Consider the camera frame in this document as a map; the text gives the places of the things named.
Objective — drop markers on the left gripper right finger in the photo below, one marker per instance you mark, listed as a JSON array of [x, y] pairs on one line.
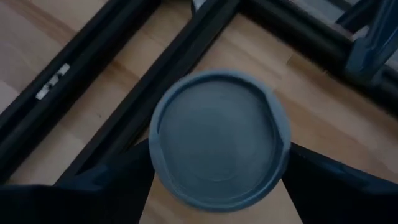
[[342, 196]]

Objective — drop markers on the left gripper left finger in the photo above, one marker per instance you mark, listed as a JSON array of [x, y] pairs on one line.
[[77, 202]]

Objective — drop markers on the can with red label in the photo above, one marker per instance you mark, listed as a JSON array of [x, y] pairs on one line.
[[217, 140]]

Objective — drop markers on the black table clamp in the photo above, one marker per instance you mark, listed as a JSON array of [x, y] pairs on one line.
[[373, 46]]

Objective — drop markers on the white rail label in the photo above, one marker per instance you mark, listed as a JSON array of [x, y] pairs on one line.
[[51, 82]]

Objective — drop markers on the black metal table frame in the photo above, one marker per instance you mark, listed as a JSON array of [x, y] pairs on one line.
[[174, 62]]

